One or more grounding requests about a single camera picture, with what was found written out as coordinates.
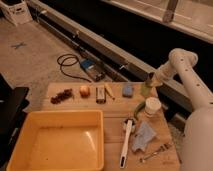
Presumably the green plastic cup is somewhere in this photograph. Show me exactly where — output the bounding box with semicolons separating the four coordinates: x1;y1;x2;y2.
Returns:
140;83;152;98

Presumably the white plastic jar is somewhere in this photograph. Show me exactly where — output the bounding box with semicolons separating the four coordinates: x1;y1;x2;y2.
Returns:
145;97;161;117

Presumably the dark metal cup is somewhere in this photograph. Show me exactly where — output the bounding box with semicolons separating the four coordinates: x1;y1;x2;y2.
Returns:
146;72;154;87

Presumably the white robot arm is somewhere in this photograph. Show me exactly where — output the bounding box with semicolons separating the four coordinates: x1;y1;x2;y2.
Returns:
155;48;213;171

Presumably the yellow plastic tray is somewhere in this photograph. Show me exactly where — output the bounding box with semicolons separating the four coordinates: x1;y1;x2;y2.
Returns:
6;110;104;171

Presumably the dark rectangular box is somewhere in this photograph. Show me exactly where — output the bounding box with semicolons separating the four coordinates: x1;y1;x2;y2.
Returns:
96;86;106;104

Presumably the blue power device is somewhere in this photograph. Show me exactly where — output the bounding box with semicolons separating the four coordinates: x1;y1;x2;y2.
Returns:
80;59;105;82

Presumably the blue sponge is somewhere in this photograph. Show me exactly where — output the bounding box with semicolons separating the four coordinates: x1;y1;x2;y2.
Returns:
122;84;133;97

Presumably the orange apple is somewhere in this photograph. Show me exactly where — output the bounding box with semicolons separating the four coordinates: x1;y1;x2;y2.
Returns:
79;85;90;98

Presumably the bunch of dark grapes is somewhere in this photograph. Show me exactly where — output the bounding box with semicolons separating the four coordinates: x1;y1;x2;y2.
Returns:
50;89;74;104

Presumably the wooden board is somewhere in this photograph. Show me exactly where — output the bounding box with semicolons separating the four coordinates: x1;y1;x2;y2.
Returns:
42;82;180;171

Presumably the blue crumpled cloth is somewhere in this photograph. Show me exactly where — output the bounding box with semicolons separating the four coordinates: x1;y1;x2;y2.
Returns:
132;121;156;152

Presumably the metal fork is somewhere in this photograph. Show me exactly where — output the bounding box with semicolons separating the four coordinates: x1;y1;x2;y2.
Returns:
139;143;172;163

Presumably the black equipment at left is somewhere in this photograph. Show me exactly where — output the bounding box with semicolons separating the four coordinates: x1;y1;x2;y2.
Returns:
0;73;29;168

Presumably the white cardboard box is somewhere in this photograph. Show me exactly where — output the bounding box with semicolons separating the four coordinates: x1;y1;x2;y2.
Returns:
0;0;32;26

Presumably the black cable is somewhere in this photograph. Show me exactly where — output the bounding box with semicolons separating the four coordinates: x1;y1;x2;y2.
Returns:
56;53;93;83

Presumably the white handled brush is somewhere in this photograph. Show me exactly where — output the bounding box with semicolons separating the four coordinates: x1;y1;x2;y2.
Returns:
120;119;133;169

